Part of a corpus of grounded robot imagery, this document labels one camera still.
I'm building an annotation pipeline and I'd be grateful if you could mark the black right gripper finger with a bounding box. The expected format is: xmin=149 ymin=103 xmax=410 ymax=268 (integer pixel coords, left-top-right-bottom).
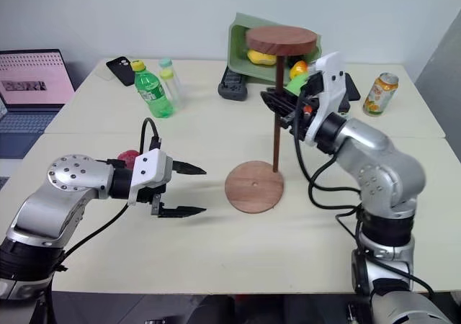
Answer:
xmin=259 ymin=90 xmax=300 ymax=119
xmin=274 ymin=112 xmax=295 ymax=130

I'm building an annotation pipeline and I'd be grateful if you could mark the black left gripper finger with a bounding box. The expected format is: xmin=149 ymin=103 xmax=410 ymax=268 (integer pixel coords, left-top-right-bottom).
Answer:
xmin=157 ymin=204 xmax=207 ymax=219
xmin=171 ymin=160 xmax=207 ymax=176

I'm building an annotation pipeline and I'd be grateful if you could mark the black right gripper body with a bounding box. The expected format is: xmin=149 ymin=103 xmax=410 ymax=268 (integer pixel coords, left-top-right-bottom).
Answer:
xmin=282 ymin=71 xmax=326 ymax=131

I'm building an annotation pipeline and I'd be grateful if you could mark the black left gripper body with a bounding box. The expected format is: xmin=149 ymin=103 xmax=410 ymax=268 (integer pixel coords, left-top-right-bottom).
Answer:
xmin=135 ymin=182 xmax=169 ymax=217

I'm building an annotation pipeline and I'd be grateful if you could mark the wooden pole with thick disc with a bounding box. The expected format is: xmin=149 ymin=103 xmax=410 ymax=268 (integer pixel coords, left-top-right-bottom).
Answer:
xmin=246 ymin=26 xmax=317 ymax=174

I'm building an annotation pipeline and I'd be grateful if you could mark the red round toy fruit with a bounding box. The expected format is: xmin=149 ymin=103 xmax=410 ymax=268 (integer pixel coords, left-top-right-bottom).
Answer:
xmin=117 ymin=150 xmax=141 ymax=169

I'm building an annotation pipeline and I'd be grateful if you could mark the round flat wooden base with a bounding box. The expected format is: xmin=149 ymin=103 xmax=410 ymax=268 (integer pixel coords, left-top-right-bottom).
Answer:
xmin=224 ymin=160 xmax=285 ymax=215

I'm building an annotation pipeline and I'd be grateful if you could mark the light green toy vegetable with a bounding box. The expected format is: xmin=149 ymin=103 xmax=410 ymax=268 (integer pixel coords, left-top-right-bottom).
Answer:
xmin=284 ymin=73 xmax=311 ymax=96

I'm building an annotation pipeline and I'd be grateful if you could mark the orange yellow toy pepper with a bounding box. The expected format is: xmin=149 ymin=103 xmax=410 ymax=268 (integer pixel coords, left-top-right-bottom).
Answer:
xmin=289 ymin=60 xmax=310 ymax=81

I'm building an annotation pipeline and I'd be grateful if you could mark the yellow banana toy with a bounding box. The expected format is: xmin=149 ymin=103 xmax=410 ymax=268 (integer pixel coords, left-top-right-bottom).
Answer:
xmin=246 ymin=49 xmax=278 ymax=67

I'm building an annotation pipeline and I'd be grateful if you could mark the black handheld game controller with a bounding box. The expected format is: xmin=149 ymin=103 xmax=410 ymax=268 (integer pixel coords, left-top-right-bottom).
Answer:
xmin=218 ymin=66 xmax=249 ymax=102

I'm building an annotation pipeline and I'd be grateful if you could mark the orange juice drink can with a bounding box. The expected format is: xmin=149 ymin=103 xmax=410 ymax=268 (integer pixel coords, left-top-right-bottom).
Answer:
xmin=362 ymin=72 xmax=400 ymax=117

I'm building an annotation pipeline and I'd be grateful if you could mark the green plastic bin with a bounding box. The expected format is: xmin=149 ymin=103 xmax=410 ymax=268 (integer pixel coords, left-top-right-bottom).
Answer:
xmin=226 ymin=12 xmax=323 ymax=86

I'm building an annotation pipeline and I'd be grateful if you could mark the green soda bottle yellow cap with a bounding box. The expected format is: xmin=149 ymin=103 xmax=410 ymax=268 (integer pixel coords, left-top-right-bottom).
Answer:
xmin=130 ymin=59 xmax=176 ymax=120

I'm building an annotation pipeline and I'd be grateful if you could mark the clear bottle mint cap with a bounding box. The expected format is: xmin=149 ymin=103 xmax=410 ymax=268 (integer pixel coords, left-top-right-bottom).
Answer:
xmin=158 ymin=58 xmax=186 ymax=111

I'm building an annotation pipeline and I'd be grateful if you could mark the black smartphone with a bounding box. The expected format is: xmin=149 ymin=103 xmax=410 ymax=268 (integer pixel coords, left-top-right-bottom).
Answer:
xmin=105 ymin=55 xmax=138 ymax=87

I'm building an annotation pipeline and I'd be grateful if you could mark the open grey laptop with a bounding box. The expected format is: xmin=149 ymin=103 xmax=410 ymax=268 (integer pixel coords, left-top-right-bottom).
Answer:
xmin=0 ymin=48 xmax=76 ymax=160

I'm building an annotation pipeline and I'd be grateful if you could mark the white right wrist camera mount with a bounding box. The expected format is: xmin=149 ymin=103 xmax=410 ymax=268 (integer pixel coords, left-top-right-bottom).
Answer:
xmin=305 ymin=52 xmax=349 ymax=147

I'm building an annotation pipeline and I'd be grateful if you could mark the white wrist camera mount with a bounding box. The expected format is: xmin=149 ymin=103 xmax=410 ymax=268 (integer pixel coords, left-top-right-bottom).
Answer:
xmin=127 ymin=148 xmax=175 ymax=207
xmin=305 ymin=52 xmax=349 ymax=147

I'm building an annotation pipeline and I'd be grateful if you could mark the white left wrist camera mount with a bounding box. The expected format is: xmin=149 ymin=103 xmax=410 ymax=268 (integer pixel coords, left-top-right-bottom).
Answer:
xmin=127 ymin=148 xmax=175 ymax=207

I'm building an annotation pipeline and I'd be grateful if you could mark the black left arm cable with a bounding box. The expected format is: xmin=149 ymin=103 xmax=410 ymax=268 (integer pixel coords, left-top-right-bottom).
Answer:
xmin=53 ymin=117 xmax=163 ymax=271

